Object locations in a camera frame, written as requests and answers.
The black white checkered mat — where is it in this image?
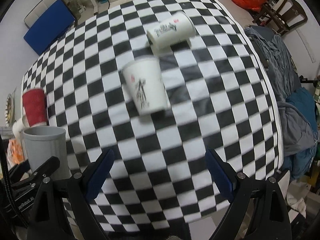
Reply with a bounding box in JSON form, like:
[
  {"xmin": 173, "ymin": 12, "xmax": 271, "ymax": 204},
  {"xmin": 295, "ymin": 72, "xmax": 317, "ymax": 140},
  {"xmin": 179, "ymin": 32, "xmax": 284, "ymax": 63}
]
[{"xmin": 22, "ymin": 0, "xmax": 283, "ymax": 232}]

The white padded chair left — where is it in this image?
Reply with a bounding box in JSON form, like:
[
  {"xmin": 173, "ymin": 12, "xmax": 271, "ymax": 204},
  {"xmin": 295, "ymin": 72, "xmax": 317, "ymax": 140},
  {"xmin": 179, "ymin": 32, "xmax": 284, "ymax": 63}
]
[{"xmin": 24, "ymin": 0, "xmax": 78, "ymax": 29}]

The plate with food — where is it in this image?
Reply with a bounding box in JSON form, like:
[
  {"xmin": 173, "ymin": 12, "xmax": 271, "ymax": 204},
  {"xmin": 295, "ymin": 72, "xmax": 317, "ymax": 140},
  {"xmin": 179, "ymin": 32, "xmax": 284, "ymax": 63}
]
[{"xmin": 4, "ymin": 94, "xmax": 15, "ymax": 127}]

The grey plastic cup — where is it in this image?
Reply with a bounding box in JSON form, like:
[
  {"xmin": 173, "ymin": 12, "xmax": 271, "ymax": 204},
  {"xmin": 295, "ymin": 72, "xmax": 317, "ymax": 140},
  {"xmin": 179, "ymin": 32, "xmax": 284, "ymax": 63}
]
[{"xmin": 22, "ymin": 126, "xmax": 71, "ymax": 180}]

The orange tissue pack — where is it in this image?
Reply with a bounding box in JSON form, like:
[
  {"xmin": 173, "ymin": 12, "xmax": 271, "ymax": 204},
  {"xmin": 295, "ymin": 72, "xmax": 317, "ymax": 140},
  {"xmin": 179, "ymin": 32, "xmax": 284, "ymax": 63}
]
[{"xmin": 7, "ymin": 139, "xmax": 25, "ymax": 167}]

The dark wooden chair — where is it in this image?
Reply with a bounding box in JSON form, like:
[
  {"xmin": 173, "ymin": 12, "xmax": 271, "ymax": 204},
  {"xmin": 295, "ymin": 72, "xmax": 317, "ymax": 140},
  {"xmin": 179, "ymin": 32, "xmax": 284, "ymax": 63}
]
[{"xmin": 253, "ymin": 0, "xmax": 308, "ymax": 36}]

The blue cushion board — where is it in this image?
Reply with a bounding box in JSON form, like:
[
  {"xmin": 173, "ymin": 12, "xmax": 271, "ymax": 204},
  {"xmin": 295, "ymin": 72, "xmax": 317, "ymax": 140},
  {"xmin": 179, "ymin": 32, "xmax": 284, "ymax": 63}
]
[{"xmin": 23, "ymin": 0, "xmax": 77, "ymax": 56}]

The red ribbed paper cup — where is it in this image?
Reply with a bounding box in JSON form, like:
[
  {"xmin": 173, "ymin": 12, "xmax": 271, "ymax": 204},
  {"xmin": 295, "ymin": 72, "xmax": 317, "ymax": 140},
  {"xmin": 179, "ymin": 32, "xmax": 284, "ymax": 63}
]
[{"xmin": 22, "ymin": 88, "xmax": 48, "ymax": 127}]

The white paper cup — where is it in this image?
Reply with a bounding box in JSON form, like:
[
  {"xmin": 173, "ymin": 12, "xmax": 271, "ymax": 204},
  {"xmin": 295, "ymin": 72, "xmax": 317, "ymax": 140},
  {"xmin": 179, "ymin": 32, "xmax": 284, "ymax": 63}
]
[
  {"xmin": 12, "ymin": 115, "xmax": 29, "ymax": 140},
  {"xmin": 146, "ymin": 11, "xmax": 196, "ymax": 50},
  {"xmin": 121, "ymin": 56, "xmax": 169, "ymax": 115}
]

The grey blue clothes pile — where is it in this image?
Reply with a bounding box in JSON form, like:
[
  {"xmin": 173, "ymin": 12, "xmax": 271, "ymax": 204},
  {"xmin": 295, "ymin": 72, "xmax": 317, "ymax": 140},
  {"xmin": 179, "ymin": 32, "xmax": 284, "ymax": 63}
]
[{"xmin": 245, "ymin": 25, "xmax": 318, "ymax": 180}]

